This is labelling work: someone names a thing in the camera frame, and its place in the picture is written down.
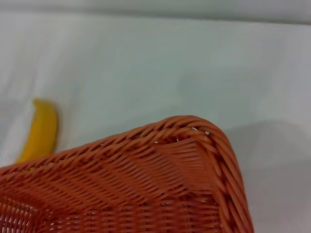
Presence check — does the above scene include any orange woven wicker basket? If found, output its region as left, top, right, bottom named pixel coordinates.
left=0, top=115, right=255, bottom=233

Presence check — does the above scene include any yellow banana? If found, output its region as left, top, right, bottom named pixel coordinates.
left=16, top=98, right=59, bottom=164

